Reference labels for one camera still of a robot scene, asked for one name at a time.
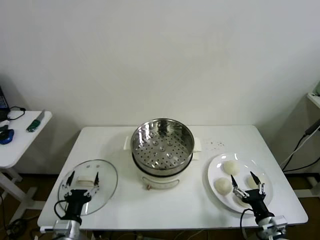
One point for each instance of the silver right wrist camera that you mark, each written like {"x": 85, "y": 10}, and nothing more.
{"x": 277, "y": 221}

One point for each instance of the pale green container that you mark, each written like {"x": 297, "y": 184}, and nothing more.
{"x": 317, "y": 88}

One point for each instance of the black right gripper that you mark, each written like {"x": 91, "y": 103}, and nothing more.
{"x": 255, "y": 200}

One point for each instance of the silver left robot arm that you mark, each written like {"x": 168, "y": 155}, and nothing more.
{"x": 76, "y": 232}

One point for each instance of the white side table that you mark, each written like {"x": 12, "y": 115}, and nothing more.
{"x": 22, "y": 145}

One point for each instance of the round glass pot lid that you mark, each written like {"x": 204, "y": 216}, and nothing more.
{"x": 107, "y": 175}

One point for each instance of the white electric cooker pot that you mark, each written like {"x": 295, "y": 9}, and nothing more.
{"x": 160, "y": 181}

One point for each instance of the white steamed baozi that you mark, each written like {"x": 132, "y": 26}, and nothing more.
{"x": 251, "y": 183}
{"x": 223, "y": 186}
{"x": 238, "y": 202}
{"x": 231, "y": 167}

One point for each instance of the white floor frame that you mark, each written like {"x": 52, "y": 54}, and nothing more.
{"x": 310, "y": 192}

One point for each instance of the black power adapter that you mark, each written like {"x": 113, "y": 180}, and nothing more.
{"x": 311, "y": 128}

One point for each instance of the white round plate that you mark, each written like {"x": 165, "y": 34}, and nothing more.
{"x": 250, "y": 162}

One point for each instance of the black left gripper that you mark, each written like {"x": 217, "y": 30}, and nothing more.
{"x": 76, "y": 197}

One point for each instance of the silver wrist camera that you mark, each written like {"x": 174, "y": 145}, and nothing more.
{"x": 62, "y": 226}
{"x": 277, "y": 221}

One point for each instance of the dark laptop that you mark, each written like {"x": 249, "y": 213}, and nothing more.
{"x": 2, "y": 100}

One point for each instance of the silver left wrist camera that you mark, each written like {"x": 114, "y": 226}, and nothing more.
{"x": 62, "y": 226}

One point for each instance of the stainless steel steamer basket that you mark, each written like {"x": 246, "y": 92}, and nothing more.
{"x": 175, "y": 140}

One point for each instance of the blue black handheld tool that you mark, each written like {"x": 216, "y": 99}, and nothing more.
{"x": 6, "y": 137}

